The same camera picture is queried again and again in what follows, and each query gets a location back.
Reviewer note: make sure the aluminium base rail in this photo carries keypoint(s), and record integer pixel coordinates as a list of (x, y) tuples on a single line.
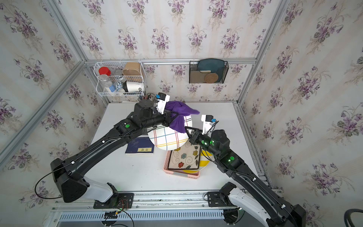
[(149, 206)]

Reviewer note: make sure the yellow striped round plate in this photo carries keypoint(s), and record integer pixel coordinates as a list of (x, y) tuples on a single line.
[(205, 159)]

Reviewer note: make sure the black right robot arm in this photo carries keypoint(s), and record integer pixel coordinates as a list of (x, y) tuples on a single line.
[(255, 197)]

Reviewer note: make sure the pink perforated plastic tray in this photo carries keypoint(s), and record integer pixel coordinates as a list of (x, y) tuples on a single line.
[(177, 172)]

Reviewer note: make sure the clear plastic bottle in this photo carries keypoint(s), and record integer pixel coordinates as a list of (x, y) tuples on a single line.
[(107, 83)]

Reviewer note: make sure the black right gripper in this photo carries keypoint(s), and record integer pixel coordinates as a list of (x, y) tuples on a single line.
[(194, 137)]

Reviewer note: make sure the navy blue book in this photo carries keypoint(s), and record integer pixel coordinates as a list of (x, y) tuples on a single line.
[(141, 145)]

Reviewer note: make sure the purple microfibre cloth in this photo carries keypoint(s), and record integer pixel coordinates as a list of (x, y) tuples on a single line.
[(179, 111)]

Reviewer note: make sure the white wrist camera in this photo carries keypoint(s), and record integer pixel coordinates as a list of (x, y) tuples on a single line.
[(208, 122), (162, 99)]

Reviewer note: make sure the red lidded jar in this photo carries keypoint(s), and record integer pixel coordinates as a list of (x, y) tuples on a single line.
[(104, 71)]

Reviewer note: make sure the round cork coaster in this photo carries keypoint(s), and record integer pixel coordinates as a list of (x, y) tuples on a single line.
[(211, 78)]

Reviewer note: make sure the white plaid round plate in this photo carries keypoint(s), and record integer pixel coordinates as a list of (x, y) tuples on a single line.
[(166, 138)]

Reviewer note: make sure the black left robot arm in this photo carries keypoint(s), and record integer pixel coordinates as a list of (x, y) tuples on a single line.
[(69, 174)]

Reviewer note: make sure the black mesh wall holder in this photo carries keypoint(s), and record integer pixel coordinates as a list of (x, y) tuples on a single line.
[(197, 77)]

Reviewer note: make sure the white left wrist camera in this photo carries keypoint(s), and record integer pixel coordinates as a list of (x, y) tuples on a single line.
[(162, 99)]

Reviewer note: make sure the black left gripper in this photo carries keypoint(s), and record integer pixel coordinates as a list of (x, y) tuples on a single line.
[(168, 116)]

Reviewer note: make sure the teal plate in holder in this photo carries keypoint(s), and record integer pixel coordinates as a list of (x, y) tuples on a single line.
[(213, 65)]

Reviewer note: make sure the square floral plate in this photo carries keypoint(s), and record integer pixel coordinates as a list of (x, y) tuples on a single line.
[(186, 157)]

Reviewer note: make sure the white wire wall basket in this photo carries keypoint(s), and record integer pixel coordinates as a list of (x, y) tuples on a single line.
[(117, 77)]

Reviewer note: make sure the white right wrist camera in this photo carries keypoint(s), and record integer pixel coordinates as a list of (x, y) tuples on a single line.
[(208, 122)]

